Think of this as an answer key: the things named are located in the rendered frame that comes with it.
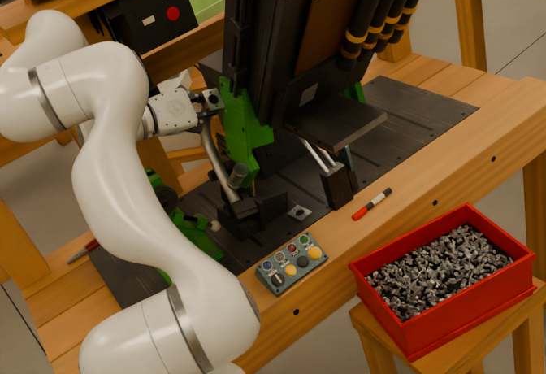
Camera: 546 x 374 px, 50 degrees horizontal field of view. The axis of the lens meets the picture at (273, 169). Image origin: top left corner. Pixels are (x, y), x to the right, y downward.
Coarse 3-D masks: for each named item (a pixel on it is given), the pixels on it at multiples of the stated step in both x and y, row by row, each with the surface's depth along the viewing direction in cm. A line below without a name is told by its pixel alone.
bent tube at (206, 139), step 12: (204, 96) 140; (216, 96) 141; (204, 108) 143; (216, 108) 139; (204, 120) 147; (204, 132) 149; (204, 144) 150; (216, 156) 149; (216, 168) 148; (228, 192) 146
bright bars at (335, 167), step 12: (312, 156) 143; (324, 156) 143; (324, 168) 142; (336, 168) 141; (324, 180) 142; (336, 180) 142; (348, 180) 144; (336, 192) 143; (348, 192) 145; (336, 204) 145
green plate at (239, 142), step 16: (224, 80) 137; (224, 96) 139; (240, 96) 132; (224, 112) 142; (240, 112) 134; (224, 128) 145; (240, 128) 137; (256, 128) 138; (272, 128) 140; (240, 144) 139; (256, 144) 139; (240, 160) 142
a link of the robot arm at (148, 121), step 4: (148, 108) 131; (144, 112) 130; (148, 112) 131; (144, 116) 130; (148, 116) 130; (152, 116) 132; (144, 120) 130; (148, 120) 130; (152, 120) 131; (144, 124) 130; (148, 124) 130; (152, 124) 131; (144, 128) 130; (148, 128) 131; (152, 128) 131; (144, 132) 131; (148, 132) 132; (152, 132) 132; (144, 136) 132; (148, 136) 132; (152, 136) 132
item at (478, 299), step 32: (448, 224) 132; (480, 224) 129; (384, 256) 129; (416, 256) 129; (448, 256) 127; (480, 256) 123; (512, 256) 122; (384, 288) 124; (416, 288) 121; (448, 288) 120; (480, 288) 113; (512, 288) 118; (384, 320) 121; (416, 320) 110; (448, 320) 115; (480, 320) 118; (416, 352) 116
